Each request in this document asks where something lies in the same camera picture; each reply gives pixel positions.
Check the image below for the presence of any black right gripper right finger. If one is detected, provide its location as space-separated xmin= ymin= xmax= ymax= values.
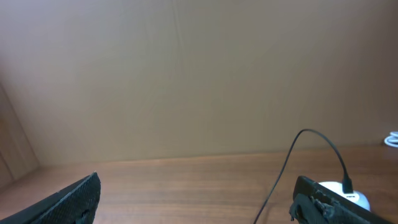
xmin=289 ymin=176 xmax=392 ymax=224

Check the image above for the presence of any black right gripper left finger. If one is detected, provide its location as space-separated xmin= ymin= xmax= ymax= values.
xmin=1 ymin=172 xmax=101 ymax=224

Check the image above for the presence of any black charging cable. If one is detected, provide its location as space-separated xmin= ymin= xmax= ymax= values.
xmin=253 ymin=128 xmax=354 ymax=224

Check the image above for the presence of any white charger adapter plug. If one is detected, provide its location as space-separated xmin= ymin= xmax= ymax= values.
xmin=319 ymin=181 xmax=371 ymax=211

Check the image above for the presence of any white power strip cord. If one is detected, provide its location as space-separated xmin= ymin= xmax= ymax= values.
xmin=384 ymin=131 xmax=398 ymax=148

